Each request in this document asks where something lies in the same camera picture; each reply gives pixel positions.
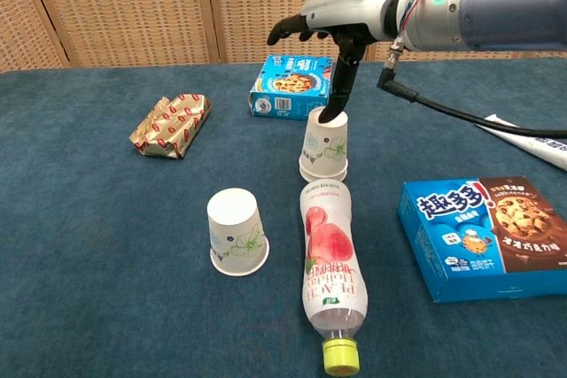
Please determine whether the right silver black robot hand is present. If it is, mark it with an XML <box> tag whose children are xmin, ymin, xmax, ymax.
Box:
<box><xmin>267</xmin><ymin>0</ymin><xmax>401</xmax><ymax>126</ymax></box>

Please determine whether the white paper cup floral print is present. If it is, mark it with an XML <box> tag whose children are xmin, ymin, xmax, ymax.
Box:
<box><xmin>206</xmin><ymin>188</ymin><xmax>271</xmax><ymax>278</ymax></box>
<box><xmin>299</xmin><ymin>105</ymin><xmax>349</xmax><ymax>176</ymax></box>
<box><xmin>299</xmin><ymin>159</ymin><xmax>349</xmax><ymax>183</ymax></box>

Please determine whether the blue and brown cookie box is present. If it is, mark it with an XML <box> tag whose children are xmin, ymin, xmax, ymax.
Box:
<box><xmin>396</xmin><ymin>174</ymin><xmax>567</xmax><ymax>305</ymax></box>

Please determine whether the gold red snack package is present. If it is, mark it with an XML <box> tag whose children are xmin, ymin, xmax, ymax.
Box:
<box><xmin>128</xmin><ymin>93</ymin><xmax>213</xmax><ymax>161</ymax></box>

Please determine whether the white toothpaste tube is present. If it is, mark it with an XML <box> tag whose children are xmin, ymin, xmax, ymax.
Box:
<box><xmin>475</xmin><ymin>113</ymin><xmax>567</xmax><ymax>174</ymax></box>

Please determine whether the peach drink bottle green cap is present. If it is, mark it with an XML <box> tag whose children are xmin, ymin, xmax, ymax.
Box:
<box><xmin>299</xmin><ymin>178</ymin><xmax>369</xmax><ymax>376</ymax></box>

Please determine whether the blue felt table mat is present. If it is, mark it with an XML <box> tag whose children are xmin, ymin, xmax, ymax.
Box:
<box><xmin>0</xmin><ymin>57</ymin><xmax>567</xmax><ymax>378</ymax></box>

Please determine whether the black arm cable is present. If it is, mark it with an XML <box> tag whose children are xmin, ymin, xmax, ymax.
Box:
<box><xmin>376</xmin><ymin>39</ymin><xmax>567</xmax><ymax>140</ymax></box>

